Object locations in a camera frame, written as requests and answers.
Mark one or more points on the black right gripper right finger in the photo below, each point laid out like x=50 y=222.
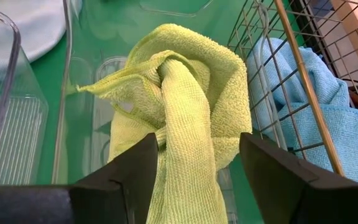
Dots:
x=278 y=186

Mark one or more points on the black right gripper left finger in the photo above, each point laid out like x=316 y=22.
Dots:
x=129 y=186

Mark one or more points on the blue terry microfiber towel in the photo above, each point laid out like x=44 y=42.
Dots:
x=337 y=130

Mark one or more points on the lime green microfiber towel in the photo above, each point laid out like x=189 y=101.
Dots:
x=185 y=109

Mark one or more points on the light blue teal-edged towel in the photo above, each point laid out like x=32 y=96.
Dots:
x=26 y=28

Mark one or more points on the clear plastic bin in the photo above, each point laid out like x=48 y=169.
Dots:
x=82 y=93
x=17 y=130

